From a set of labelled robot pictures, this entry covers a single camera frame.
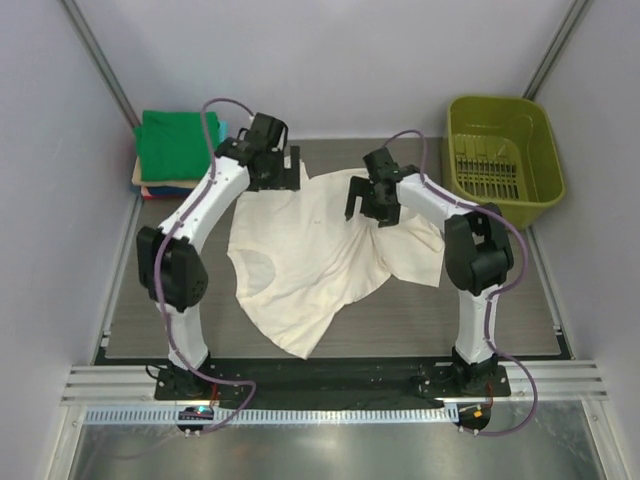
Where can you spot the right corner aluminium post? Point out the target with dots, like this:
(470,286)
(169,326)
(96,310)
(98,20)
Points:
(570,23)

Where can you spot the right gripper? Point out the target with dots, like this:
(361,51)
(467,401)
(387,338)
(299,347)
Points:
(358,187)

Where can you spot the white t shirt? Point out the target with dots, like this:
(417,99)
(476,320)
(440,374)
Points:
(298,260)

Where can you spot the olive green plastic bin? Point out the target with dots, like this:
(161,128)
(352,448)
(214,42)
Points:
(501,150)

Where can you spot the green folded t shirt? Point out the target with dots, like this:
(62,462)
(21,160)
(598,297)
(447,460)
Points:
(171,146)

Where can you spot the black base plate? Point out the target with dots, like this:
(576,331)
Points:
(335,383)

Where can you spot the slotted cable duct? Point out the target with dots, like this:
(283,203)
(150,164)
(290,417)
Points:
(199,415)

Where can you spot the light blue folded t shirt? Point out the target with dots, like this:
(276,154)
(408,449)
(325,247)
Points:
(222,131)

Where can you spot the corner aluminium post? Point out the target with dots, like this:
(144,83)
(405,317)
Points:
(96,54)
(570,23)

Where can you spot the left corner aluminium post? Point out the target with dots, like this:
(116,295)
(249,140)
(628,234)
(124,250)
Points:
(96,54)

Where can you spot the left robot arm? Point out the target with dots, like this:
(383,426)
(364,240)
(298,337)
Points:
(170,266)

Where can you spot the aluminium frame rail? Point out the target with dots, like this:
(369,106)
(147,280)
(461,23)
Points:
(556,380)

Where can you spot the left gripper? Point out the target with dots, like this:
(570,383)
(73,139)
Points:
(285,179)

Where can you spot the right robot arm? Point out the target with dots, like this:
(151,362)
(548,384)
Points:
(477,259)

